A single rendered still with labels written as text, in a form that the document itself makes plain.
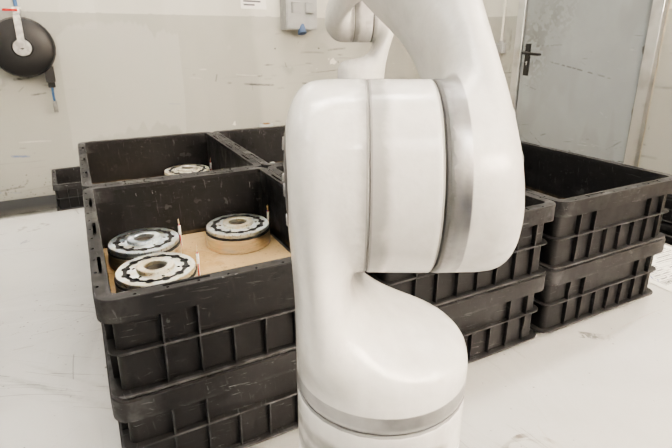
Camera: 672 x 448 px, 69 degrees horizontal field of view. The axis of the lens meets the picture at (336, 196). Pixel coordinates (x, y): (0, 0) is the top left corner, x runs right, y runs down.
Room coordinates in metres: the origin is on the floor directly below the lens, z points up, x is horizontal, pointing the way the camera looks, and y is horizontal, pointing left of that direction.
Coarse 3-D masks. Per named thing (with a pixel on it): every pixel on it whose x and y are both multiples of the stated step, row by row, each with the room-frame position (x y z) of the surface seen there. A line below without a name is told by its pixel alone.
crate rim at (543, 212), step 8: (272, 168) 0.86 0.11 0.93; (280, 168) 0.87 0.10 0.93; (280, 176) 0.80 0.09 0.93; (536, 200) 0.68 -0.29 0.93; (544, 200) 0.67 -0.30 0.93; (528, 208) 0.64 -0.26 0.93; (536, 208) 0.64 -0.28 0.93; (544, 208) 0.64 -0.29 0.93; (552, 208) 0.65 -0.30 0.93; (528, 216) 0.63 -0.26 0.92; (536, 216) 0.64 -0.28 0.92; (544, 216) 0.64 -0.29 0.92; (552, 216) 0.65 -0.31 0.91; (528, 224) 0.63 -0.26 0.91; (536, 224) 0.64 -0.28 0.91
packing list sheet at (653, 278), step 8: (664, 248) 1.02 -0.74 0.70; (656, 256) 0.98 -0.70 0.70; (664, 256) 0.98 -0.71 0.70; (656, 264) 0.94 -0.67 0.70; (664, 264) 0.94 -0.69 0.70; (656, 272) 0.90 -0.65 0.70; (664, 272) 0.90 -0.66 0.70; (656, 280) 0.87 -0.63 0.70; (664, 280) 0.87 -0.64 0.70; (664, 288) 0.83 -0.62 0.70
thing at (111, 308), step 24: (264, 168) 0.86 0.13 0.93; (96, 216) 0.61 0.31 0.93; (96, 240) 0.52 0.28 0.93; (96, 264) 0.46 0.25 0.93; (264, 264) 0.46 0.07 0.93; (288, 264) 0.47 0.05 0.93; (96, 288) 0.41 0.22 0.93; (144, 288) 0.41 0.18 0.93; (168, 288) 0.41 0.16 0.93; (192, 288) 0.42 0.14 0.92; (216, 288) 0.43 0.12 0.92; (240, 288) 0.44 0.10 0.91; (264, 288) 0.45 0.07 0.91; (96, 312) 0.39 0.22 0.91; (120, 312) 0.39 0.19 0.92; (144, 312) 0.40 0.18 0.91
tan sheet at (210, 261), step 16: (192, 240) 0.76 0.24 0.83; (272, 240) 0.76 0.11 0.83; (192, 256) 0.70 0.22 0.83; (208, 256) 0.70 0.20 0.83; (224, 256) 0.70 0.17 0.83; (240, 256) 0.70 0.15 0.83; (256, 256) 0.70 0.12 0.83; (272, 256) 0.70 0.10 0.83; (288, 256) 0.70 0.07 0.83; (112, 272) 0.64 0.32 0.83; (208, 272) 0.64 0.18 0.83; (112, 288) 0.60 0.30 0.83
